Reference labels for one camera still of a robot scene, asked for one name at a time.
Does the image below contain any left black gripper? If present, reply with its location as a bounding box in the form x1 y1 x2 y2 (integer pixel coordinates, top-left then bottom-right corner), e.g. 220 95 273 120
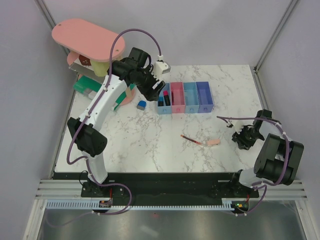
132 65 166 102

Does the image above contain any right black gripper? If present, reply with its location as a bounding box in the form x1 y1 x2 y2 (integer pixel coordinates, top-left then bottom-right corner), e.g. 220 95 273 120
231 123 264 151

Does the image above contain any blue cap black highlighter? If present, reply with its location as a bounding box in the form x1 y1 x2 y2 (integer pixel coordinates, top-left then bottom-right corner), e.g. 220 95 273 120
157 96 164 107

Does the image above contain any pink cap black highlighter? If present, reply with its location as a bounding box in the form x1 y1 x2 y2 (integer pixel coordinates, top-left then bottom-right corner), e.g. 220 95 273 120
163 90 171 106

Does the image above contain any light blue drawer bin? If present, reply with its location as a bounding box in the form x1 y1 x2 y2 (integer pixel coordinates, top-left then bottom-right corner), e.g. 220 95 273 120
156 82 172 115

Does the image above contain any red pen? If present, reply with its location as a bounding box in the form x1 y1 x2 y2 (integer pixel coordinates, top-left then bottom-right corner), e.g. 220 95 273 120
171 91 175 106
180 134 207 147

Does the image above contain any pink drawer bin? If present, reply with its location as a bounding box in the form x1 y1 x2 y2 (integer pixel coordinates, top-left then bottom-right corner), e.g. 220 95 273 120
170 82 186 114

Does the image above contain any purple drawer bin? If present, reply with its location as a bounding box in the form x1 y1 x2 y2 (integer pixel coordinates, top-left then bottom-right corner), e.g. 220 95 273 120
196 81 214 113

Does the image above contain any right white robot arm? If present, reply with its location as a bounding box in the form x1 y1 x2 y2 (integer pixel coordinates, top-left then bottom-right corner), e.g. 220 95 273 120
229 109 304 197

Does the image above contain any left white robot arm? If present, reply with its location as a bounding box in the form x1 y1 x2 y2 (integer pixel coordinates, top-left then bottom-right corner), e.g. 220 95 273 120
67 47 171 197

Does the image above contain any blue pencil sharpener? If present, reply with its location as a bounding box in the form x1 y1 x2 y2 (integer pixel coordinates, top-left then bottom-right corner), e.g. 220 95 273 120
136 100 147 111

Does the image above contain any pink eraser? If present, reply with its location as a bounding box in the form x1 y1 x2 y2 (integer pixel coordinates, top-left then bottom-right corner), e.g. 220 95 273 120
206 139 221 146

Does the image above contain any cream yellow cylinder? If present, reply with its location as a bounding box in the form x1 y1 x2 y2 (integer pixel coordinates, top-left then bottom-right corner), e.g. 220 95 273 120
90 59 110 77

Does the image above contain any white silver box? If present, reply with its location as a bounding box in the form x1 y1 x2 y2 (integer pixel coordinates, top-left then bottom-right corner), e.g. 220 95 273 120
69 62 105 84

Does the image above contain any dark red card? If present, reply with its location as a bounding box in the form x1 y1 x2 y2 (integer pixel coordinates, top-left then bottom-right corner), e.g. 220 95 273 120
78 54 91 66

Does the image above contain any pink tiered shelf stand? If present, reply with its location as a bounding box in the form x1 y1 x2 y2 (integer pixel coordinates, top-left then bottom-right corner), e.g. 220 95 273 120
51 17 137 106

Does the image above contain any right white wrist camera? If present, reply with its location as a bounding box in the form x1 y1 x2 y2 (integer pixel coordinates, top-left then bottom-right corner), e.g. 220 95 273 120
227 120 245 134

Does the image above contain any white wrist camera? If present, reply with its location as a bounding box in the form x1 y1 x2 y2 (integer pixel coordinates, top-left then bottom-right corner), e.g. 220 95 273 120
152 61 171 79
227 120 245 134

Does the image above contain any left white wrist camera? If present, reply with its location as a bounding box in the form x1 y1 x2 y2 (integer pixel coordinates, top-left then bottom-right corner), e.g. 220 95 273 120
152 61 171 79

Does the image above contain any light blue cable duct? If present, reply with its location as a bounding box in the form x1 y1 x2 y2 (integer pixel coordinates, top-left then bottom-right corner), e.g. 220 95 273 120
45 198 247 211

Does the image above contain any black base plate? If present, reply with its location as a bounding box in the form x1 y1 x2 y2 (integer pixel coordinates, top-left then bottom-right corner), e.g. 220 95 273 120
81 172 259 205

